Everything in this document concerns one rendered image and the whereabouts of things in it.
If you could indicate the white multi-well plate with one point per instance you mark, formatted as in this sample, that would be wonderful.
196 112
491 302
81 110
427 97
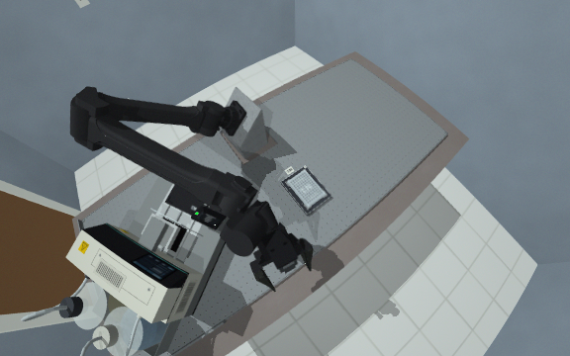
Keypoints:
306 193

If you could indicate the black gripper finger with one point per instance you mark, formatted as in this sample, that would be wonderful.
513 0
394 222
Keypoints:
308 259
262 278

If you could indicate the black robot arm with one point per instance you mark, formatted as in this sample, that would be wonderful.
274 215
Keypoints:
92 124

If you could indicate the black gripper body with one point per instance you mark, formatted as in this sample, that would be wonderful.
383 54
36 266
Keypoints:
299 248

